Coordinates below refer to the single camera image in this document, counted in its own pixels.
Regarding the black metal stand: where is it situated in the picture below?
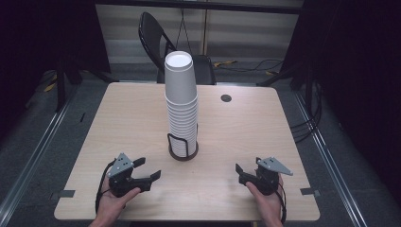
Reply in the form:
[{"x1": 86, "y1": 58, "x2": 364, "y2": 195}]
[
  {"x1": 54, "y1": 58, "x2": 83, "y2": 114},
  {"x1": 255, "y1": 61, "x2": 314, "y2": 88}
]

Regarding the white paper cup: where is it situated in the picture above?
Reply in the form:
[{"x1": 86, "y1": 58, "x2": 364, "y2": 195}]
[{"x1": 164, "y1": 50, "x2": 199, "y2": 105}]

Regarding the bundle of black cables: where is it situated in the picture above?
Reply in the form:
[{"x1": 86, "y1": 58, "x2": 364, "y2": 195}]
[{"x1": 289, "y1": 79, "x2": 323, "y2": 144}]

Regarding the hanging black cable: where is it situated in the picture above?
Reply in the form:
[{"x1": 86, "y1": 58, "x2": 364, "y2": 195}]
[{"x1": 175, "y1": 8, "x2": 194, "y2": 53}]

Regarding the metal floor rail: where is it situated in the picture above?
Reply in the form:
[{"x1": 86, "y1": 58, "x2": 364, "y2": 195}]
[
  {"x1": 292, "y1": 91, "x2": 371, "y2": 227},
  {"x1": 0, "y1": 89, "x2": 78, "y2": 219}
]

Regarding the person's left hand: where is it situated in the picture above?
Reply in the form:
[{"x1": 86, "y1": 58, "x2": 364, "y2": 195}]
[{"x1": 96, "y1": 185, "x2": 142, "y2": 225}]

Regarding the person's right hand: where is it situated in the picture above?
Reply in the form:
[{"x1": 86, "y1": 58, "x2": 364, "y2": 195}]
[{"x1": 245, "y1": 176, "x2": 284, "y2": 222}]

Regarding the black folding chair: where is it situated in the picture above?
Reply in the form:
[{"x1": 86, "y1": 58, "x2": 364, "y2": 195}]
[{"x1": 138, "y1": 11, "x2": 218, "y2": 86}]

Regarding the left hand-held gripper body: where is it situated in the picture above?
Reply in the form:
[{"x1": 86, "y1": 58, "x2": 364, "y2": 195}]
[{"x1": 107, "y1": 152, "x2": 152, "y2": 198}]

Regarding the dark curtain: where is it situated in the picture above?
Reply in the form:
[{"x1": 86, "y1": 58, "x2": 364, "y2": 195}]
[
  {"x1": 279, "y1": 0, "x2": 401, "y2": 202},
  {"x1": 0, "y1": 0, "x2": 112, "y2": 133}
]

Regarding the grey table bracket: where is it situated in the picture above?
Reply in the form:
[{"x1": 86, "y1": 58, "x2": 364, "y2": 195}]
[
  {"x1": 50, "y1": 189, "x2": 77, "y2": 201},
  {"x1": 299, "y1": 187, "x2": 322, "y2": 198}
]

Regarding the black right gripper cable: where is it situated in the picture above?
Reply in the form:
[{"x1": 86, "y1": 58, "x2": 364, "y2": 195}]
[{"x1": 275, "y1": 182, "x2": 288, "y2": 225}]

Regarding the black floor cable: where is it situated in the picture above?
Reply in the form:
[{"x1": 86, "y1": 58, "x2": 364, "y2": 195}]
[{"x1": 217, "y1": 59, "x2": 284, "y2": 74}]

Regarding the black overhead beam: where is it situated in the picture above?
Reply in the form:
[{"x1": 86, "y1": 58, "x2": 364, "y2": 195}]
[{"x1": 94, "y1": 0, "x2": 305, "y2": 15}]

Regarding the black wire cup holder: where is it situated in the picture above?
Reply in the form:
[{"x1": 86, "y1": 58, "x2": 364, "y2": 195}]
[{"x1": 166, "y1": 123, "x2": 200, "y2": 162}]

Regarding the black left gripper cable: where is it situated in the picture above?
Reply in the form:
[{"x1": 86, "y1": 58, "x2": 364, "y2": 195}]
[{"x1": 95, "y1": 159, "x2": 117, "y2": 216}]

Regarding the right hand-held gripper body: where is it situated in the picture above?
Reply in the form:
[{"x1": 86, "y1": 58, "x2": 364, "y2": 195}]
[{"x1": 238, "y1": 156, "x2": 294, "y2": 196}]

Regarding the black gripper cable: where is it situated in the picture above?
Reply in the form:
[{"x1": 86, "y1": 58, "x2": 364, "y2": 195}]
[
  {"x1": 275, "y1": 182, "x2": 288, "y2": 225},
  {"x1": 95, "y1": 159, "x2": 117, "y2": 216}
]

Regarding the yellow floor tape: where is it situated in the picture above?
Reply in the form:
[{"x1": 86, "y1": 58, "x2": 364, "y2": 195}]
[
  {"x1": 213, "y1": 60, "x2": 238, "y2": 68},
  {"x1": 43, "y1": 81, "x2": 59, "y2": 94}
]

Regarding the stack of white cups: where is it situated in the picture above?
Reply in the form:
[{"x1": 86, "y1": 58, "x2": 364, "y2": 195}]
[{"x1": 165, "y1": 94, "x2": 199, "y2": 159}]

